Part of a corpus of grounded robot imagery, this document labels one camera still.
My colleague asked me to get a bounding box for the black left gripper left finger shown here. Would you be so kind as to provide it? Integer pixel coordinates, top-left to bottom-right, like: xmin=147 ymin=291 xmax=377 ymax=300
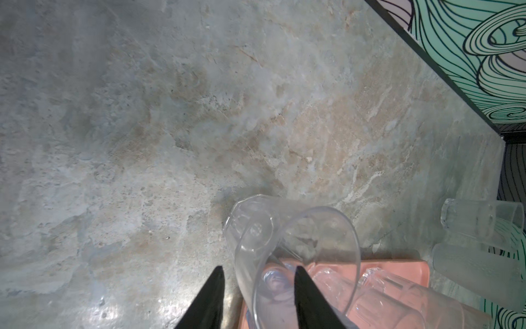
xmin=175 ymin=266 xmax=225 ymax=329

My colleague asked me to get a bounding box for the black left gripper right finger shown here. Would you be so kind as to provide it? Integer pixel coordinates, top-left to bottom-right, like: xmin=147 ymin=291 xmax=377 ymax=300
xmin=294 ymin=266 xmax=345 ymax=329

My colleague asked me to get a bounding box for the pink plastic tray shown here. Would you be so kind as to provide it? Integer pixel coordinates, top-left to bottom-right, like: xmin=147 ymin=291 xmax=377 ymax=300
xmin=238 ymin=259 xmax=430 ymax=328

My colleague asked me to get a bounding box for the clear glass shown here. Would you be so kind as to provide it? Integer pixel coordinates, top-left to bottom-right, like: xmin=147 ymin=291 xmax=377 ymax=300
xmin=441 ymin=198 xmax=525 ymax=252
xmin=309 ymin=267 xmax=425 ymax=328
xmin=359 ymin=267 xmax=491 ymax=329
xmin=223 ymin=195 xmax=361 ymax=328

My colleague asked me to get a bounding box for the grey translucent cup right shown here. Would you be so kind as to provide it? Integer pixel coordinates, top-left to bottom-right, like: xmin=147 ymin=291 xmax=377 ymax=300
xmin=431 ymin=243 xmax=525 ymax=313

